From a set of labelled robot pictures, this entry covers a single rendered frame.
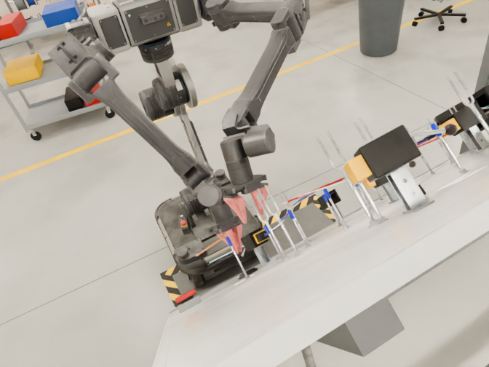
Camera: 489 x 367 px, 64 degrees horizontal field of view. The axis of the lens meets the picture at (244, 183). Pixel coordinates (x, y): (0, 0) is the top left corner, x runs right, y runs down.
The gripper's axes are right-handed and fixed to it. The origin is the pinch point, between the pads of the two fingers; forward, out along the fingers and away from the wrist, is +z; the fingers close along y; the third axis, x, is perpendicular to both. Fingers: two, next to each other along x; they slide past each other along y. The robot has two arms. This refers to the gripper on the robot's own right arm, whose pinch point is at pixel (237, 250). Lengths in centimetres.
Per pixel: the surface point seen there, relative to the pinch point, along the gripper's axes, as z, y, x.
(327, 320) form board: -5, -35, -82
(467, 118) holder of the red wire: -10, 46, -48
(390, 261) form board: -6, -29, -83
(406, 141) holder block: -12, -10, -73
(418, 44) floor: -89, 359, 146
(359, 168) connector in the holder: -11, -15, -70
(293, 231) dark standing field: 20, 92, 107
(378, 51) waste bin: -96, 312, 158
